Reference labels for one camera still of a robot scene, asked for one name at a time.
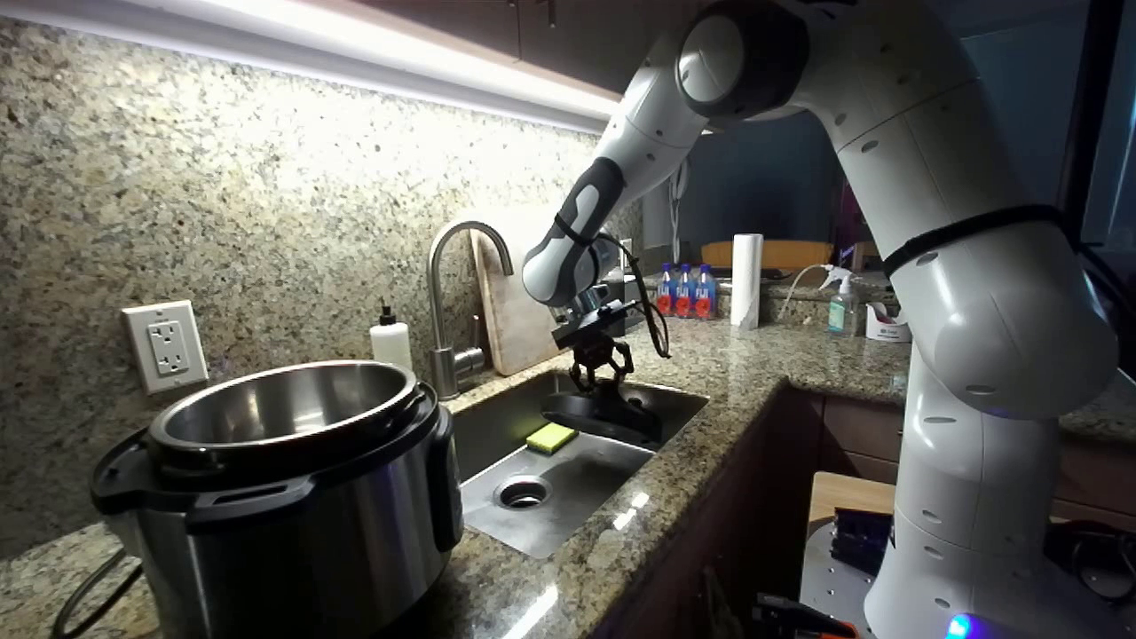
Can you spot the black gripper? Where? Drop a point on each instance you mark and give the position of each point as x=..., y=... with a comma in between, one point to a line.
x=592, y=342

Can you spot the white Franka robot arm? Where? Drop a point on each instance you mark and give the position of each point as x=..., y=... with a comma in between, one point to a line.
x=994, y=332

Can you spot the stainless steel sink basin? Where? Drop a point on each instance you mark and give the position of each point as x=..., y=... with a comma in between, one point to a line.
x=568, y=483

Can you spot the round sink drain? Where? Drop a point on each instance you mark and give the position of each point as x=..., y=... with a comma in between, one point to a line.
x=523, y=495

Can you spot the stainless steel rice cooker base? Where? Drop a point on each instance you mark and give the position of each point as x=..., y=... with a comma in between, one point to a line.
x=320, y=520

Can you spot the yellow green sponge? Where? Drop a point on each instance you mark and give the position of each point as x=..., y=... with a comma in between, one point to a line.
x=550, y=439

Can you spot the blue bottle red label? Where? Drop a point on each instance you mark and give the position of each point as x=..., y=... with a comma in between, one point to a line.
x=705, y=297
x=683, y=294
x=666, y=294

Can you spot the wooden cutting board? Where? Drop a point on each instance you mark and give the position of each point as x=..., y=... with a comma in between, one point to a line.
x=501, y=325

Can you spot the white paper towel roll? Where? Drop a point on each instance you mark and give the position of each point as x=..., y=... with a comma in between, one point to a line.
x=748, y=281

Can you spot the curved steel faucet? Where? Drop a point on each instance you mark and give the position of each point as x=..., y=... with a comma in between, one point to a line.
x=434, y=297

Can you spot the white soap bottle black cap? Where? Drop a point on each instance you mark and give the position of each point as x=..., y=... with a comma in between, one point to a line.
x=392, y=347

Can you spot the tan wooden board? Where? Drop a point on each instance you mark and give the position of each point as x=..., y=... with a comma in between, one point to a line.
x=782, y=255

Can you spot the clear spray bottle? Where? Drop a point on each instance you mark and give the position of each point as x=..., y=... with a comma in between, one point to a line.
x=843, y=312

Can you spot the brown cardboard box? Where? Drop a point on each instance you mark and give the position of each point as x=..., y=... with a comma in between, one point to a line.
x=846, y=490

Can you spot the under cabinet light strip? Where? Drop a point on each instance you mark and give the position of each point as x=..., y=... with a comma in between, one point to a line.
x=296, y=47

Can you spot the white wall outlet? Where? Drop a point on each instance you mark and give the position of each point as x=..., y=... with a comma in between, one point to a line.
x=166, y=347

